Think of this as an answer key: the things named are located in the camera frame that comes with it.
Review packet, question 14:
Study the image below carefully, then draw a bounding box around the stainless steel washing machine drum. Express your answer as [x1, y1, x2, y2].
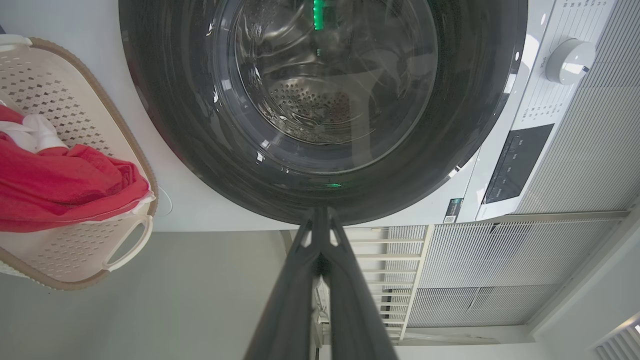
[234, 0, 439, 146]

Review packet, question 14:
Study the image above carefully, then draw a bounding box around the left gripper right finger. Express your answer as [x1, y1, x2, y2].
[320, 207, 399, 360]

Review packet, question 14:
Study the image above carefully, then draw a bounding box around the white front-load washing machine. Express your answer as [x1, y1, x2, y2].
[0, 0, 619, 234]

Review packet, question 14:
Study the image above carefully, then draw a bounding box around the black washing machine control panel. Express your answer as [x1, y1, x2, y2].
[484, 123, 555, 204]

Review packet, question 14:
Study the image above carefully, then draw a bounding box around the black QR code sticker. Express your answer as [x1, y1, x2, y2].
[443, 198, 465, 224]

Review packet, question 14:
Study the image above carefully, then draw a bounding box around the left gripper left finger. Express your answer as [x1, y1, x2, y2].
[243, 207, 321, 360]

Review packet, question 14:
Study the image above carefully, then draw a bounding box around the washing machine glass door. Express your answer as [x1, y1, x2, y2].
[118, 0, 529, 226]

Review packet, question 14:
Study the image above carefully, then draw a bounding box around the red and white garment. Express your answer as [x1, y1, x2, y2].
[0, 102, 156, 234]

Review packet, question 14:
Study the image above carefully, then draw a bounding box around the white control dial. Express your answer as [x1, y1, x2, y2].
[545, 38, 597, 86]

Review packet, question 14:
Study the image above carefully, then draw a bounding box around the cream perforated laundry basket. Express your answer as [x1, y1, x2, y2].
[0, 34, 160, 292]

